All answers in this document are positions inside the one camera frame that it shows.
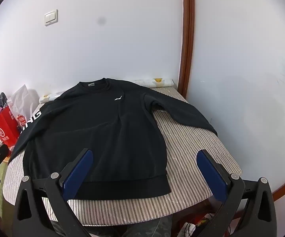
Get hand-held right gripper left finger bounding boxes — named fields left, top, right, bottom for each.
left=12, top=149, right=93, bottom=237

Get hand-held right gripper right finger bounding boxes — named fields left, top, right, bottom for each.
left=197, top=149, right=277, bottom=237

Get black sweatshirt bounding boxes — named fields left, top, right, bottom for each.
left=8, top=78, right=218, bottom=200

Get red paper bag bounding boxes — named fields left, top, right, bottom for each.
left=0, top=105, right=22, bottom=147

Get striped quilted mat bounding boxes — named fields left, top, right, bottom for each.
left=3, top=85, right=242, bottom=226

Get white plastic bag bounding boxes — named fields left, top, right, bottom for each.
left=10, top=84, right=40, bottom=126

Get person's camouflage pants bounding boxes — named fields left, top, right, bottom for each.
left=51, top=215, right=180, bottom=237

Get rolled white printed cloth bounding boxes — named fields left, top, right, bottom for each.
left=39, top=78, right=174, bottom=104

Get bundle of cables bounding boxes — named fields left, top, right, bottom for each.
left=182, top=215, right=222, bottom=237

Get brown wooden door frame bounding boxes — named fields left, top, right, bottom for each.
left=178, top=0, right=195, bottom=100

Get white wall switch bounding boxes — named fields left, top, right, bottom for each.
left=44, top=9, right=58, bottom=26

